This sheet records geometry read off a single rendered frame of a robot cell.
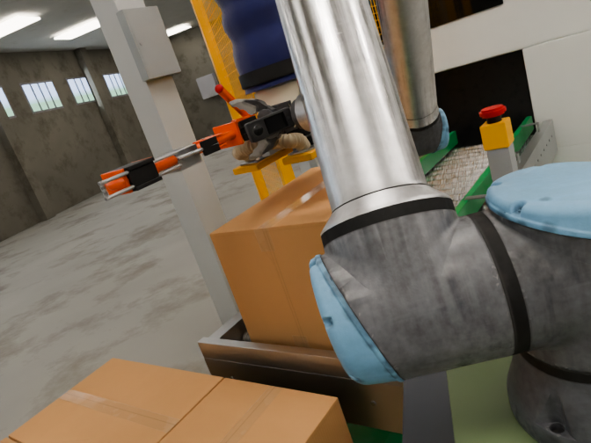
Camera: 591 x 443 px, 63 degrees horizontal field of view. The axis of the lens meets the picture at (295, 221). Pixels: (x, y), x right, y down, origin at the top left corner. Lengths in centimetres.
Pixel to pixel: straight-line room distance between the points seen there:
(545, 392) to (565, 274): 15
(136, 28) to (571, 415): 214
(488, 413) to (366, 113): 39
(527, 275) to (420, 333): 11
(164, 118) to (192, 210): 45
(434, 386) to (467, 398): 19
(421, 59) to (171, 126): 161
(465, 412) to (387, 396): 60
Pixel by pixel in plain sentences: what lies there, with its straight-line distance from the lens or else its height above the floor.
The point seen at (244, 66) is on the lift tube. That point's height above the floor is 135.
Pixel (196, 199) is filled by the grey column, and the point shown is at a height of 89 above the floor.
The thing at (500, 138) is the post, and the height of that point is 96.
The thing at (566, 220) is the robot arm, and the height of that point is 110.
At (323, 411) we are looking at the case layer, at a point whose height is 54.
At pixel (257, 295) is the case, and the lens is 140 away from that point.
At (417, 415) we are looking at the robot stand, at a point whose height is 75.
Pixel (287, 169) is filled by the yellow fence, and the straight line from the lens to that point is 206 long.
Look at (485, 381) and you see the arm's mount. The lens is 71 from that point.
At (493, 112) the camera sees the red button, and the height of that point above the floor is 103.
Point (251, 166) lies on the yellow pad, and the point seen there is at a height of 109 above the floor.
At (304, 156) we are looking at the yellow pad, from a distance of 129.
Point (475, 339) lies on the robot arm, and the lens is 49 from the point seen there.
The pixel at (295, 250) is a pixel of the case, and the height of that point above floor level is 88.
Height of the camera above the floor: 128
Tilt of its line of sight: 16 degrees down
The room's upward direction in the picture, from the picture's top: 19 degrees counter-clockwise
